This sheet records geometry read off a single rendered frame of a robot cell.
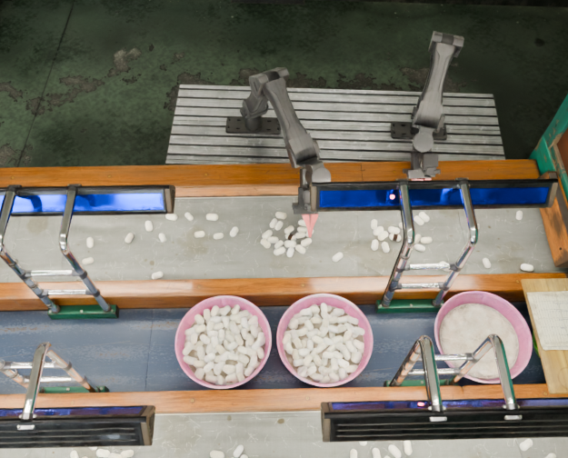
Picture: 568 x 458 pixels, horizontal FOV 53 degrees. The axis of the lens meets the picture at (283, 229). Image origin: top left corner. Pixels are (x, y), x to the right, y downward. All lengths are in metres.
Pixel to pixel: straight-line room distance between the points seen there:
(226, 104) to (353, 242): 0.77
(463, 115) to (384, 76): 1.09
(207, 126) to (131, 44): 1.47
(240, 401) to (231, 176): 0.72
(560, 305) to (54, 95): 2.64
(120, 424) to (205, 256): 0.68
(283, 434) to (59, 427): 0.58
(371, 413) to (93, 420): 0.55
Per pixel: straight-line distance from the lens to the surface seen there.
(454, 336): 1.71
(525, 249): 1.89
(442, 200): 1.49
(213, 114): 2.17
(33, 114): 3.31
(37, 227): 1.94
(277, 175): 1.86
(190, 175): 1.88
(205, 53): 3.39
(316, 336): 1.63
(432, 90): 1.77
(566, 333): 1.77
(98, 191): 1.48
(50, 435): 1.30
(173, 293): 1.68
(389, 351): 1.71
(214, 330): 1.65
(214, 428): 1.58
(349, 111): 2.18
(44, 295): 1.70
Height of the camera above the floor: 2.28
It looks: 60 degrees down
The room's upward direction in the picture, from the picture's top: straight up
